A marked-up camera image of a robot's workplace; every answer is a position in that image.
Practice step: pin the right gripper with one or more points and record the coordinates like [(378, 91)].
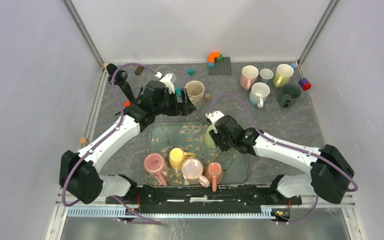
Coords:
[(215, 134)]

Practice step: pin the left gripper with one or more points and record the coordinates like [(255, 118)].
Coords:
[(184, 108)]

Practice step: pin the cream and green mug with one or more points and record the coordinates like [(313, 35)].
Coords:
[(195, 90)]

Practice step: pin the light green mug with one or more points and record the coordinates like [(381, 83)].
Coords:
[(208, 139)]

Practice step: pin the coral mug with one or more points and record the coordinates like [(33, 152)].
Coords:
[(214, 173)]

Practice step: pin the pale pink mug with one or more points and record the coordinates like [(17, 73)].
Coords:
[(193, 172)]

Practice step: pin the light blue mug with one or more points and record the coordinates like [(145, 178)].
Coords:
[(258, 94)]

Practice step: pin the light pink hexagonal mug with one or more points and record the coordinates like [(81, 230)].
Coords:
[(249, 76)]

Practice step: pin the blue-grey square mug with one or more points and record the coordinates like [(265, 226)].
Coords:
[(266, 75)]

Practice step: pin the dark teal mug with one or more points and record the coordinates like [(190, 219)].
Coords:
[(289, 94)]

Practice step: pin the yellow-green hexagonal mug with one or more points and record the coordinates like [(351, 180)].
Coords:
[(282, 75)]

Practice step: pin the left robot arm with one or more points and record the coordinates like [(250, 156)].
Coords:
[(79, 171)]

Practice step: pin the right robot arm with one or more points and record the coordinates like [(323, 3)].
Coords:
[(325, 171)]

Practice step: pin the yellow mug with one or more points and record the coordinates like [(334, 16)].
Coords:
[(177, 156)]

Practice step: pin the red-pink mug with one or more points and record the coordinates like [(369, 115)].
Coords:
[(155, 164)]

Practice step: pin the teal rectangular block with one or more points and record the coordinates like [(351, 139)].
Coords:
[(178, 92)]

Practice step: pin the tan wooden cube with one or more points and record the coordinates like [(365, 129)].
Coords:
[(207, 96)]

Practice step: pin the small teal cube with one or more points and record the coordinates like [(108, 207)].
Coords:
[(191, 72)]

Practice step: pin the floral teal tray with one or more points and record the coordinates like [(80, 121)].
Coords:
[(190, 137)]

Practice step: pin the grey lego baseplate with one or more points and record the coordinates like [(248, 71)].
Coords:
[(222, 67)]

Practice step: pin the orange curved block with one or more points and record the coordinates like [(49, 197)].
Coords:
[(213, 56)]

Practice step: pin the brown block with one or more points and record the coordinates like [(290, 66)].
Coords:
[(139, 70)]

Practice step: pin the black microphone tripod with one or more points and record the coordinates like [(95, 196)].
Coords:
[(120, 80)]

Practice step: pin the purple and red block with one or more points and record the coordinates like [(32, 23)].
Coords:
[(304, 84)]

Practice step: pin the tan cube at left edge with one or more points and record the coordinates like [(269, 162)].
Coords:
[(83, 141)]

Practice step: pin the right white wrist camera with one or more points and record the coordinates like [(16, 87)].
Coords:
[(214, 116)]

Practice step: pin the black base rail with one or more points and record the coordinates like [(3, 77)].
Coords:
[(226, 199)]

